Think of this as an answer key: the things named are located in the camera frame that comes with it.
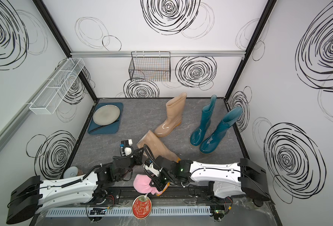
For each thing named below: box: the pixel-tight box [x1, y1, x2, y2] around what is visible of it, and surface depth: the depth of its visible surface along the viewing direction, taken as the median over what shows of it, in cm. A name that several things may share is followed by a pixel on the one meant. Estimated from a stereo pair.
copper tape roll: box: [63, 166, 84, 179], surface depth 78 cm
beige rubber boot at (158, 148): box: [136, 129, 182, 163], surface depth 86 cm
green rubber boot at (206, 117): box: [190, 94, 218, 147], surface depth 93 cm
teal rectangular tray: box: [106, 102, 124, 135], surface depth 106 cm
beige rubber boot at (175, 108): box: [154, 92, 188, 138], surface depth 91 cm
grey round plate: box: [92, 104, 121, 126], surface depth 110 cm
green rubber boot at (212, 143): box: [199, 106, 244, 154], surface depth 91 cm
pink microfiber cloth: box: [133, 173, 162, 195], surface depth 70 cm
